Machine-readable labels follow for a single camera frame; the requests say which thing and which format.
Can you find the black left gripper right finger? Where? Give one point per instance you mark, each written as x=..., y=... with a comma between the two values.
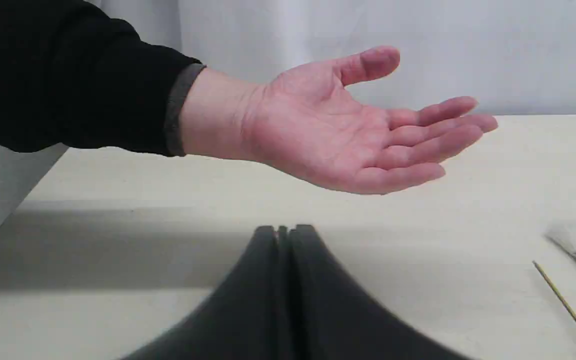
x=334, y=318

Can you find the person's open bare hand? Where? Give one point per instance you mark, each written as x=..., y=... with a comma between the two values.
x=305, y=123

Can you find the forearm in black sleeve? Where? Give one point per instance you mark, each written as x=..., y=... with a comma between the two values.
x=70, y=74

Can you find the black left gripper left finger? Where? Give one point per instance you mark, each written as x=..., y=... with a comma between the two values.
x=237, y=321

